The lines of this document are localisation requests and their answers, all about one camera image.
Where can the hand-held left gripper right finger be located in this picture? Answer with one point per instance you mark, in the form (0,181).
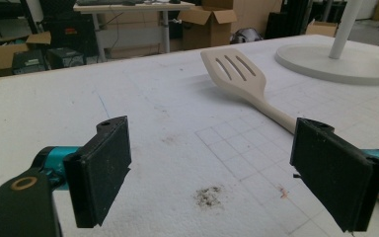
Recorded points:
(335,174)

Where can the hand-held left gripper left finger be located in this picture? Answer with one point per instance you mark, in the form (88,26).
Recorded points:
(97,171)

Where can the beige slotted spatula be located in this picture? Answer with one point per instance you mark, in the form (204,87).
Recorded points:
(240,79)

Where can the white round lamp stand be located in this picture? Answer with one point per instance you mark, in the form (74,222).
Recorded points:
(342,59)

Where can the black equipment case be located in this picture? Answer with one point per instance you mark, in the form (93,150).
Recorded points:
(28,62)
(65,57)

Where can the small cardboard box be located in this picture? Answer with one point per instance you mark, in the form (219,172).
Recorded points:
(321,28)

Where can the cardboard box with flap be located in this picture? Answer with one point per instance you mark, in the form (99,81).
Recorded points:
(3,52)

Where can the white desk with metal legs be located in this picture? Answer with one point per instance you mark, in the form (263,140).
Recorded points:
(135,13)

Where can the grey helmet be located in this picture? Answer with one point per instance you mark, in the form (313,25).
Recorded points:
(246,35)

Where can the open cardboard box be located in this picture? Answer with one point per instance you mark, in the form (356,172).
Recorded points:
(207,28)

